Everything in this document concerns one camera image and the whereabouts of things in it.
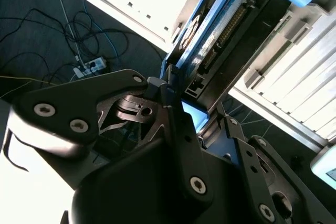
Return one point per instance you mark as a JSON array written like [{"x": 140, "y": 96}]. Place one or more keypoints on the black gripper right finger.
[{"x": 256, "y": 182}]

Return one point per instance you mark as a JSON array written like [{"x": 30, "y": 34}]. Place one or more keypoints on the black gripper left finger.
[{"x": 65, "y": 95}]

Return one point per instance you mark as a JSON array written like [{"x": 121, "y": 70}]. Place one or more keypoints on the hard disk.
[{"x": 236, "y": 51}]

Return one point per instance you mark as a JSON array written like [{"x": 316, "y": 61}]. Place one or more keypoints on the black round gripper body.
[{"x": 136, "y": 187}]

